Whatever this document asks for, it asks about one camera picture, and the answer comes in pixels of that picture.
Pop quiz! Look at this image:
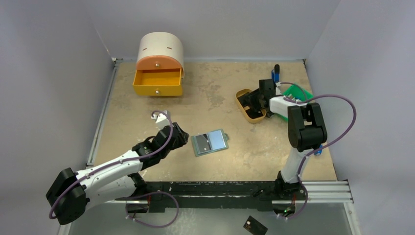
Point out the green card holder wallet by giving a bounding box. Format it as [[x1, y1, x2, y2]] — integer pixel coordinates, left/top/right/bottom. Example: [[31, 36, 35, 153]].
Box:
[[191, 129, 229, 157]]

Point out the black card dropped off table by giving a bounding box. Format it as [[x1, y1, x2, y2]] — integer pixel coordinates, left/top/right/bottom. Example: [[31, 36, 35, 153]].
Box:
[[243, 216, 268, 235]]

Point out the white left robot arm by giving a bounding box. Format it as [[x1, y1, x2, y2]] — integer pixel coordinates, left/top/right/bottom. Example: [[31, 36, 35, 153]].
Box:
[[46, 122, 189, 225]]

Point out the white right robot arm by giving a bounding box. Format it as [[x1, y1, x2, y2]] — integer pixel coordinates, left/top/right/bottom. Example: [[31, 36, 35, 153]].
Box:
[[237, 79, 327, 199]]

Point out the tan oval tray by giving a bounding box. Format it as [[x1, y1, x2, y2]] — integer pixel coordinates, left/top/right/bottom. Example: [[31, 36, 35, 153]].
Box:
[[235, 89, 266, 123]]

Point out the blue lighter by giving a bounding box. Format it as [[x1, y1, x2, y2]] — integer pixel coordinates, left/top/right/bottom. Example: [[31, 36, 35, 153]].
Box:
[[271, 64, 280, 83]]

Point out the green plastic bin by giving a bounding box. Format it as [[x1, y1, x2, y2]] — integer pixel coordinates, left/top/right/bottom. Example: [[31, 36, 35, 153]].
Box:
[[277, 82, 314, 103]]

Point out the yellow open drawer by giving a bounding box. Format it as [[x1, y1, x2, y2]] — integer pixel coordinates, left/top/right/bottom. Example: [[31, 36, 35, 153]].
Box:
[[133, 69, 183, 96]]

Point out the small blue object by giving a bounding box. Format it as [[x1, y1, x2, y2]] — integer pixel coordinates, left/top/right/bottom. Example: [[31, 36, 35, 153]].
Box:
[[314, 144, 323, 156]]

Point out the white and orange drawer cabinet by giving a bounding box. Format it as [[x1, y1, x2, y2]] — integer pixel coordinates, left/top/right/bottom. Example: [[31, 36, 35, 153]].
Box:
[[136, 32, 184, 77]]

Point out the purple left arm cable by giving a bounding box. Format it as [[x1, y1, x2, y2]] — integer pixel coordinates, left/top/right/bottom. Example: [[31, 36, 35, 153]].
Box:
[[48, 110, 180, 228]]

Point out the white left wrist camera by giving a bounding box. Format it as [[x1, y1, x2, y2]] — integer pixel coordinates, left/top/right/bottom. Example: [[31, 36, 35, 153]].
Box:
[[151, 110, 170, 130]]

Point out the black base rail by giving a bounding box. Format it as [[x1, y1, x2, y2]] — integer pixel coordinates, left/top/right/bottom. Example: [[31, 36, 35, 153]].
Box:
[[115, 171, 309, 214]]

